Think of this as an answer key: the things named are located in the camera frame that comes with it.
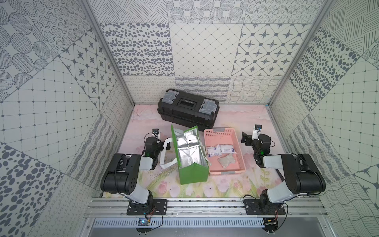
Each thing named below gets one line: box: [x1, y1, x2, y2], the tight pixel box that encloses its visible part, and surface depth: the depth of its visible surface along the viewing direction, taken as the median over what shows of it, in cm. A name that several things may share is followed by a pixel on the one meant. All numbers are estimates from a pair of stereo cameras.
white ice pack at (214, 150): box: [206, 144, 222, 158], surface depth 93 cm
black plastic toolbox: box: [156, 88, 220, 132], surface depth 99 cm
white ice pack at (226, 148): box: [220, 144, 238, 154], surface depth 92 cm
